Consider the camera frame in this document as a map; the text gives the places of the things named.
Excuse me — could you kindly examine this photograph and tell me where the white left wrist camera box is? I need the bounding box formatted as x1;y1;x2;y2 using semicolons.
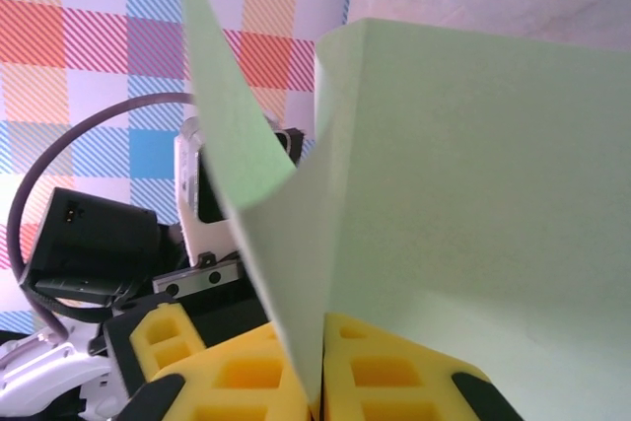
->
172;114;316;258

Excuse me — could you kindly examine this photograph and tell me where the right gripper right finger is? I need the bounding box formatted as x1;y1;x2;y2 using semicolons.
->
318;312;525;421

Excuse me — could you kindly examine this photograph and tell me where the light green paper sheet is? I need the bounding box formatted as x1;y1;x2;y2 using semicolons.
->
177;0;631;421

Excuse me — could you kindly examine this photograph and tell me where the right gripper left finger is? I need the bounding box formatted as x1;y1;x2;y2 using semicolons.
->
117;322;311;421

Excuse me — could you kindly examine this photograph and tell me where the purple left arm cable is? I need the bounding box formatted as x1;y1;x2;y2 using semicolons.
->
7;92;197;346

